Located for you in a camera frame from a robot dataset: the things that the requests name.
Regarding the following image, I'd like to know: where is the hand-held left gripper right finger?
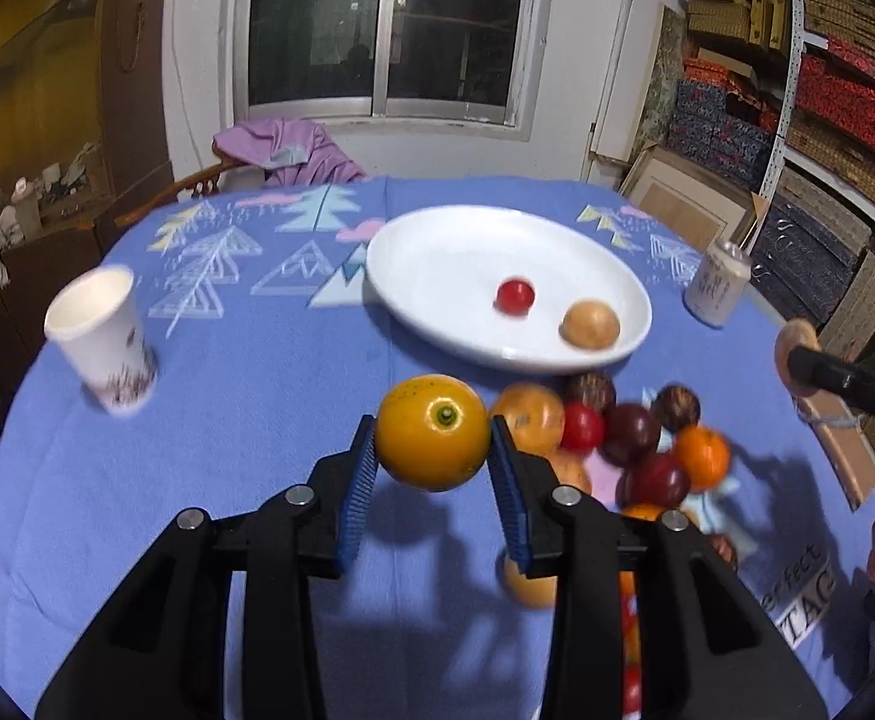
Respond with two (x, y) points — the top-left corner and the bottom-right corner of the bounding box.
(488, 416), (854, 720)

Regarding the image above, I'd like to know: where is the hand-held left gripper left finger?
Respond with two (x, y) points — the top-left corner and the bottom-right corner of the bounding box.
(36, 414), (378, 720)

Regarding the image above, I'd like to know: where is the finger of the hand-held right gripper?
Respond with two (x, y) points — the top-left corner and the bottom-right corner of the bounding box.
(786, 343), (875, 452)

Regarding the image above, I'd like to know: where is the large orange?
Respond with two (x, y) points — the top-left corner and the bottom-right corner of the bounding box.
(491, 382), (566, 458)

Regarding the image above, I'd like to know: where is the yellow orange citrus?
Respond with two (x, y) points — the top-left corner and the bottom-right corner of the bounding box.
(502, 551), (560, 610)
(374, 373), (492, 492)
(620, 574), (645, 657)

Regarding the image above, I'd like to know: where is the dark red plum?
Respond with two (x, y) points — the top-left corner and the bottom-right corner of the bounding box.
(602, 403), (663, 466)
(617, 454), (691, 511)

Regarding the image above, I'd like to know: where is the tan passion fruit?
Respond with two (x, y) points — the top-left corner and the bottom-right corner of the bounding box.
(561, 300), (622, 350)
(703, 532), (739, 572)

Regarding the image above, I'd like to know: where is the white plate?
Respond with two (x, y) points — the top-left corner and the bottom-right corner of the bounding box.
(364, 206), (653, 376)

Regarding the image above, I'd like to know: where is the stack of navy script boxes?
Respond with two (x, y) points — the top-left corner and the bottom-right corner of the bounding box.
(748, 191), (873, 323)

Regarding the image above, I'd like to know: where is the blue printed tablecloth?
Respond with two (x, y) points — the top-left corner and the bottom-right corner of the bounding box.
(0, 176), (869, 720)

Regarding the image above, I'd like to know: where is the white drink can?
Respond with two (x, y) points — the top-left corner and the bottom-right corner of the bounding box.
(683, 238), (753, 329)

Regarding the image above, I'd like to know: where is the stack of red patterned boxes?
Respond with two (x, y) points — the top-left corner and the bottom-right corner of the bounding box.
(793, 37), (875, 173)

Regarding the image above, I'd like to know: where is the stack of blue patterned boxes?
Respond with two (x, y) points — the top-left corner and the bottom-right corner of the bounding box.
(666, 60), (783, 192)

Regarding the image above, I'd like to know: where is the white metal shelf rack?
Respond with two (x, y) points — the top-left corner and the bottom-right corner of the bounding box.
(759, 0), (875, 256)

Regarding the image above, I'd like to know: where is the white floral paper cup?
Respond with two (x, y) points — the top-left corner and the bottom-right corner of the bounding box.
(43, 266), (160, 417)

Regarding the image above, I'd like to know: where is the purple garment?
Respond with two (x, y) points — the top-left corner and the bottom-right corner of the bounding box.
(212, 118), (369, 188)

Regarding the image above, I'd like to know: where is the mottled green panel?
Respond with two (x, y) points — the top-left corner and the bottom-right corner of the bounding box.
(636, 4), (687, 155)

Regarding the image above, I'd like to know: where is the wooden chair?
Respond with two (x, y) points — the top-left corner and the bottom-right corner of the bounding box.
(115, 161), (228, 230)

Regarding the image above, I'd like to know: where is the dark wooden sideboard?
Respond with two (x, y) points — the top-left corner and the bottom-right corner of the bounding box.
(0, 229), (109, 496)

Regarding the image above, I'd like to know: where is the white leaning board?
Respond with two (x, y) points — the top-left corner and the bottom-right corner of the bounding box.
(583, 0), (637, 181)

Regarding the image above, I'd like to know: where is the shelf of patterned boxes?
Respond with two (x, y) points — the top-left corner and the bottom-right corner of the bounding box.
(681, 0), (875, 361)

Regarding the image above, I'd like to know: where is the sliding glass window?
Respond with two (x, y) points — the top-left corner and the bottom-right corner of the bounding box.
(221, 0), (554, 137)

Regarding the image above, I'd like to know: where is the wooden glass cabinet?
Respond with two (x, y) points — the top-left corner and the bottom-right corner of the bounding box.
(0, 0), (176, 301)

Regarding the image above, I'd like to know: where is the wooden picture frame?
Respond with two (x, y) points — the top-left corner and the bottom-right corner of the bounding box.
(621, 146), (768, 256)

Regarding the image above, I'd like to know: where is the hanging cord loop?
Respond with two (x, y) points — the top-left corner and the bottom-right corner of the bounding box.
(118, 4), (146, 72)

